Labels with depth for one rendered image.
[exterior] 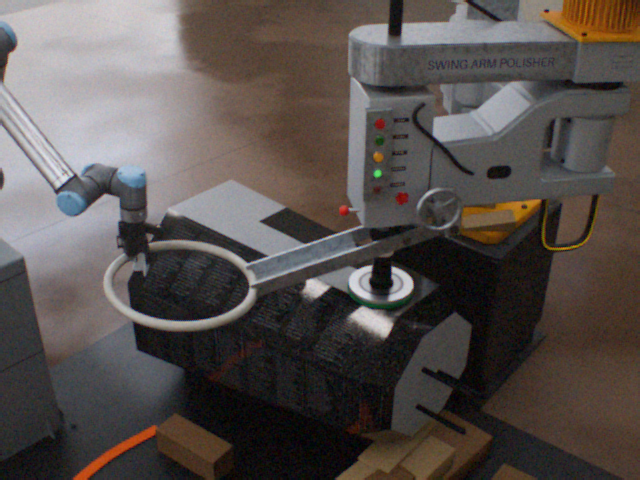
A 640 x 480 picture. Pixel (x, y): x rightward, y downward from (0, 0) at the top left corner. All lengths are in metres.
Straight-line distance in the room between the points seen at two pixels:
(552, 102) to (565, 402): 1.59
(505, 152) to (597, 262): 2.25
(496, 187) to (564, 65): 0.43
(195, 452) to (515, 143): 1.62
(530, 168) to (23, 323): 1.88
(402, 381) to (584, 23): 1.24
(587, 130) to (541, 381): 1.47
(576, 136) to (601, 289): 1.92
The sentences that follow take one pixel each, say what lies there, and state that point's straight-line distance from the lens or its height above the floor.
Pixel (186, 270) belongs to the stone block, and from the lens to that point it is 3.07.
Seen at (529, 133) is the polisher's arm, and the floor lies 1.40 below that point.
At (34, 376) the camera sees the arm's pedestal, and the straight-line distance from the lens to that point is 3.27.
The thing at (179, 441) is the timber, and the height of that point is 0.14.
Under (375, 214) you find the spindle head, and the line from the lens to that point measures 2.43.
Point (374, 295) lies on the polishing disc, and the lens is 2.64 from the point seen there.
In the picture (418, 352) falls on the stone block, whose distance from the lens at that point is 2.64.
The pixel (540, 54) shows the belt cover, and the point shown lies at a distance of 2.40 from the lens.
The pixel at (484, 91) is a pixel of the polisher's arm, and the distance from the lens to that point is 3.06.
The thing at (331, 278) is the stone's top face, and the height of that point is 0.82.
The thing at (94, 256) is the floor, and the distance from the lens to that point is 4.56.
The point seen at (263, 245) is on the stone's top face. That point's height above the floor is 0.82.
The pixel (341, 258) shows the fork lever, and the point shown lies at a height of 1.00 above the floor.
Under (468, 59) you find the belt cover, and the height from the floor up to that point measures 1.65.
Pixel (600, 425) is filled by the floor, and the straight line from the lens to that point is 3.59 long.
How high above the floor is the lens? 2.36
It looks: 31 degrees down
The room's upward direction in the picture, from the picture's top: 1 degrees clockwise
